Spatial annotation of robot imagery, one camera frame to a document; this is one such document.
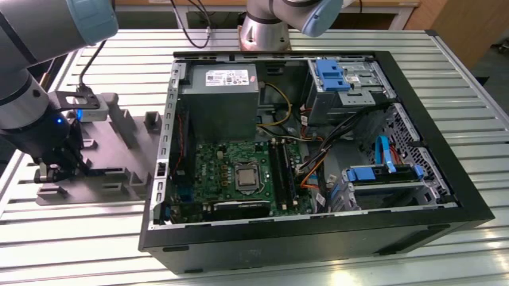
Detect black RAM slot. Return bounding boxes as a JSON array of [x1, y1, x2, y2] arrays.
[[268, 139, 288, 209]]

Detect grey parts rack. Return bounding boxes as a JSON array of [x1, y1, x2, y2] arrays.
[[34, 92, 164, 207]]

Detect green motherboard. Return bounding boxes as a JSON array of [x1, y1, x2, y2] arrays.
[[169, 139, 319, 223]]

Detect grey power supply unit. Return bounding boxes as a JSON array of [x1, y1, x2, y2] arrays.
[[177, 64, 262, 142]]

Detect CPU socket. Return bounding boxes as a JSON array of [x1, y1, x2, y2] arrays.
[[232, 162, 266, 194]]

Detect silver CPU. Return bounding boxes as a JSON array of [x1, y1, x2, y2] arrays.
[[236, 169, 259, 187]]

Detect black graphics card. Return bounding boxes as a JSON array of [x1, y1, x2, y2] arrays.
[[201, 198, 272, 222]]

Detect wooden desk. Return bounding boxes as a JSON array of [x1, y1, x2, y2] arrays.
[[115, 0, 422, 30]]

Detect blue drive bay latch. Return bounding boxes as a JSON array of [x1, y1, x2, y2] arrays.
[[314, 60, 351, 92]]

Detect black PC case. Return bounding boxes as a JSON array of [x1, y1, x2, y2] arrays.
[[136, 49, 495, 274]]

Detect metal optical drive cage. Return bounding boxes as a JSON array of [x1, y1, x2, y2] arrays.
[[306, 58, 397, 126]]

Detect hard disk in blue carrier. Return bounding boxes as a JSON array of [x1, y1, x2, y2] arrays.
[[344, 165, 425, 182]]

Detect metal disk bay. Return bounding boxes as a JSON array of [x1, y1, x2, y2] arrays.
[[340, 166, 458, 212]]

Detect wooden cabinet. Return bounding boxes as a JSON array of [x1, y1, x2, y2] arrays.
[[405, 0, 509, 72]]

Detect black camera bracket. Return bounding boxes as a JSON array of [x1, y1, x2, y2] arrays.
[[46, 90, 101, 110]]

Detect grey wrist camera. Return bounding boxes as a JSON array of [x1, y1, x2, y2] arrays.
[[76, 100, 109, 122]]

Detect black camera cable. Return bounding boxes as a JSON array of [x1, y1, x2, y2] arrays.
[[77, 39, 109, 95]]

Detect black hanging cable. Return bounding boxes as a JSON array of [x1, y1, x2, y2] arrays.
[[169, 0, 212, 49]]

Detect yellow wires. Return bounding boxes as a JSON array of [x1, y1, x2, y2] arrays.
[[256, 82, 294, 128]]

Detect orange and red wires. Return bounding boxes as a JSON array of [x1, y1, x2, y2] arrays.
[[299, 166, 331, 190]]

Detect black wire bundle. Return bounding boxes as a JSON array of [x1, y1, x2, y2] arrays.
[[302, 101, 394, 173]]

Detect blue flat data wire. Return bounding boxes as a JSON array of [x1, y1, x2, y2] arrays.
[[375, 135, 398, 173]]

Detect red flat data wire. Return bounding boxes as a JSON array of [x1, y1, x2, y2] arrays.
[[388, 144, 405, 166]]

